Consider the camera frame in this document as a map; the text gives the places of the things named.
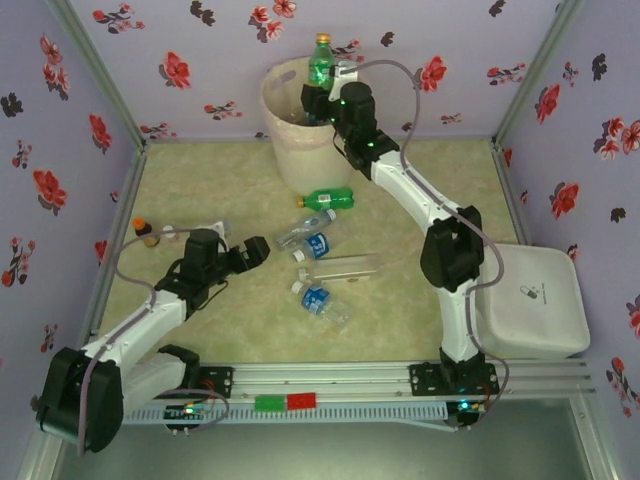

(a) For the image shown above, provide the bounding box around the green plastic bottle yellow cap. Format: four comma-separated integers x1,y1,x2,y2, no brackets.
294,187,356,211
308,32,336,96

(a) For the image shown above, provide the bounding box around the translucent pink bin liner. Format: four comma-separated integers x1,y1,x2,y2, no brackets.
258,57,369,151

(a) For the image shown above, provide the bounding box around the cream plastic waste bin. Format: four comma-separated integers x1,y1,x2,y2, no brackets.
258,57,371,194

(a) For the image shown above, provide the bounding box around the clear plastic bottle white cap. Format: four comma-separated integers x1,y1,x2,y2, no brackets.
275,209,337,251

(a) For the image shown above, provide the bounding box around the small brown bottle orange cap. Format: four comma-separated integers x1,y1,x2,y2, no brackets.
131,216,161,249

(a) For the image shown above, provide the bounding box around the blue label bottle white cap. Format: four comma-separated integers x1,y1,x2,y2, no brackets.
291,280,351,327
292,230,332,263

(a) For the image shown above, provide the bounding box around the long clear rectangular plastic bottle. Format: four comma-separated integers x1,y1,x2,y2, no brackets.
298,252,380,287

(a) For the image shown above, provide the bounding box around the grey metal panel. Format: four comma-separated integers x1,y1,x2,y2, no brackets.
49,399,596,480

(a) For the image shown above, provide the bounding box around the white plastic medicine case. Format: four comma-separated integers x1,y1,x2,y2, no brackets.
472,243,592,361

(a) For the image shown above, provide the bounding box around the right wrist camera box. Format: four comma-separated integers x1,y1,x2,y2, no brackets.
332,62,361,100

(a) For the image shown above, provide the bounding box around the left gripper thin black cable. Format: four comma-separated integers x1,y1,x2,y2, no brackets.
192,278,230,315

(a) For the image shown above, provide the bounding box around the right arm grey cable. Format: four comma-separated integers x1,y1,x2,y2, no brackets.
355,58,512,434

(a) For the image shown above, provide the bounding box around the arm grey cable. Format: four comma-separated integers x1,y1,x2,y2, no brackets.
355,58,512,434
77,227,231,456

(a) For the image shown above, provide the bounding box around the aluminium table side rail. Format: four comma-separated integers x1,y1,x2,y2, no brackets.
492,142,534,249
74,142,151,364

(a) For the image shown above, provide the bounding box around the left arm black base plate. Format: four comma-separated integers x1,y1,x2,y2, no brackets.
143,366,235,400

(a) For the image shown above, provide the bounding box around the aluminium mounting rail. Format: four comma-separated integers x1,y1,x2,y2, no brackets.
49,360,597,402

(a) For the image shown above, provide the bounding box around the white slotted cable duct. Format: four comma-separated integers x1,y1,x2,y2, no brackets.
67,403,449,425

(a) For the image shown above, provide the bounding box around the aluminium frame post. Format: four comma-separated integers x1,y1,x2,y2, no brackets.
491,0,586,151
47,0,150,149

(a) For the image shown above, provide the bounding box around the left arm grey cable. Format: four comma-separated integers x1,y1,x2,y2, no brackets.
77,227,231,456

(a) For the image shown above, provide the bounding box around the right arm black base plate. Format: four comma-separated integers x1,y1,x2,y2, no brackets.
408,362,501,399

